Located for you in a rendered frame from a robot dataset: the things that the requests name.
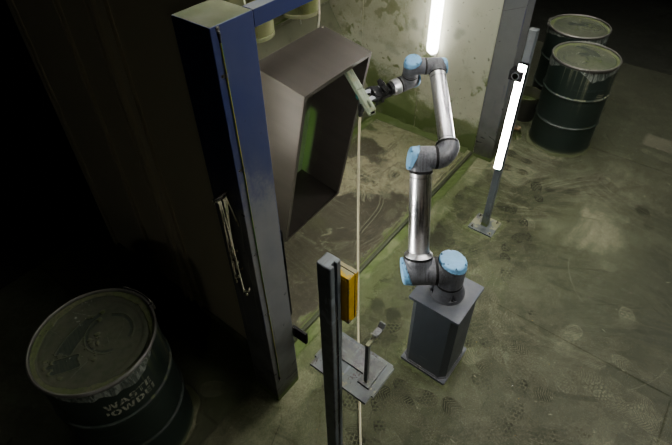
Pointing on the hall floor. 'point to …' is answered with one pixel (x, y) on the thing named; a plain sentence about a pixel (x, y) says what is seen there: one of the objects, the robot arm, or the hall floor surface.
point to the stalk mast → (331, 343)
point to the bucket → (528, 104)
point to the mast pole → (502, 168)
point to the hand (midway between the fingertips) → (360, 99)
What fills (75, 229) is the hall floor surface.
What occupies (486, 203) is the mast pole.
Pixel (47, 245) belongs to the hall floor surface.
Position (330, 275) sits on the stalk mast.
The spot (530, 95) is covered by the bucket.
